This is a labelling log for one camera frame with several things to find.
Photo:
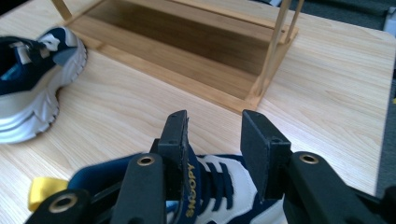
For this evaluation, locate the wooden shoe rack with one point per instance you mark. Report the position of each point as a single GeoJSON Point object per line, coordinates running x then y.
{"type": "Point", "coordinates": [186, 40]}

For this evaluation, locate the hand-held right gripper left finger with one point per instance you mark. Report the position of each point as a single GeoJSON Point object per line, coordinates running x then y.
{"type": "Point", "coordinates": [174, 146]}

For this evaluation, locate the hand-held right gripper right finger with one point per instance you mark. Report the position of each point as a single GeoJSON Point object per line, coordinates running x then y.
{"type": "Point", "coordinates": [261, 155]}

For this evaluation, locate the navy white sneaker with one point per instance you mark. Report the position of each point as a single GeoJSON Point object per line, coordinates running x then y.
{"type": "Point", "coordinates": [239, 177]}
{"type": "Point", "coordinates": [31, 105]}

